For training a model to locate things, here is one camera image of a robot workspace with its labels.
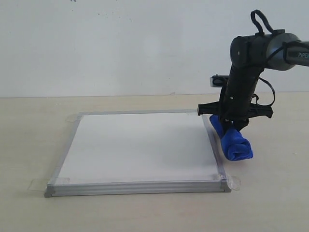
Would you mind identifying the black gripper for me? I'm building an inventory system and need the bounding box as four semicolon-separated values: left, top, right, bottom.
197;67;273;131

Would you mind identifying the blue cloth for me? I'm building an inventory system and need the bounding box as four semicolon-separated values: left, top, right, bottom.
210;115;253;161

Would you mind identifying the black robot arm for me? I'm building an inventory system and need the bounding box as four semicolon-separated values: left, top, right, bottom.
197;33;309;131

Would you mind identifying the clear tape front right corner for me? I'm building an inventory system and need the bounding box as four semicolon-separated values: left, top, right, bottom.
216;174;241;192

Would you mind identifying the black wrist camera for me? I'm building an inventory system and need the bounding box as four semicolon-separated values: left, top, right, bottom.
210;74;229;88

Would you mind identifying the white board with aluminium frame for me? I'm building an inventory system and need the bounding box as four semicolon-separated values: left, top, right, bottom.
44;110;231;198

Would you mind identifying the black braided cable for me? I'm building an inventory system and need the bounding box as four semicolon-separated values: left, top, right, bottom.
250;9;309;107

